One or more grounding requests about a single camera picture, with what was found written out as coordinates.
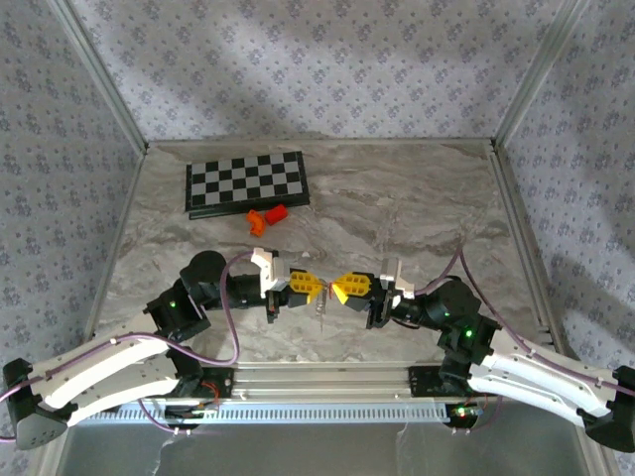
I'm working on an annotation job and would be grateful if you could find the orange curved block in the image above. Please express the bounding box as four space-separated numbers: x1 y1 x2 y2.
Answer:
246 208 268 239

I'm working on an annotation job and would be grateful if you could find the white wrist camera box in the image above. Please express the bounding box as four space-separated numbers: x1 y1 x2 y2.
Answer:
250 246 289 294
379 257 416 299

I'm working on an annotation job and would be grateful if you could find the aluminium frame post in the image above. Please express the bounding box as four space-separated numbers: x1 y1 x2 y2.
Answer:
492 0 594 150
48 0 150 153

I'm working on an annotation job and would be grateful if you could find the small circuit board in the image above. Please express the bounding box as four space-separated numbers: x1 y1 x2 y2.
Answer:
164 404 219 430
444 402 485 428

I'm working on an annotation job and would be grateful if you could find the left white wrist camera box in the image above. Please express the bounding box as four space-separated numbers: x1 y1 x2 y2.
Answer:
250 246 289 294

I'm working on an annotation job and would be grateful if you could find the white slotted cable duct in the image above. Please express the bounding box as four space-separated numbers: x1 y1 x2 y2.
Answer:
98 402 455 426

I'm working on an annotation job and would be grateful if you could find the grey metal sheet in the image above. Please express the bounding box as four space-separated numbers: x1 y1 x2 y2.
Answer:
54 423 596 476

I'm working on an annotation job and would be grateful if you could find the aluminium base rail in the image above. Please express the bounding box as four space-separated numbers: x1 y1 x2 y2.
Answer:
53 360 594 404

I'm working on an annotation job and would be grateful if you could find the black grey chessboard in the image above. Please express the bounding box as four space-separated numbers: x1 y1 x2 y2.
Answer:
185 150 312 221

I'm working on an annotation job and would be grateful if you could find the aluminium back rail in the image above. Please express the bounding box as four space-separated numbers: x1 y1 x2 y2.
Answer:
146 138 497 149

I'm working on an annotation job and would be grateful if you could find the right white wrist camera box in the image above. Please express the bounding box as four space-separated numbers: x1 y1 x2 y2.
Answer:
379 257 416 299

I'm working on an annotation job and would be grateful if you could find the aluminium side rail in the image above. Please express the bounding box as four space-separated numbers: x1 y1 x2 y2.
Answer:
488 141 581 363
78 146 150 361

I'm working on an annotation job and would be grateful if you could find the red block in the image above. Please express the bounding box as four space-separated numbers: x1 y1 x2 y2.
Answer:
264 203 290 227

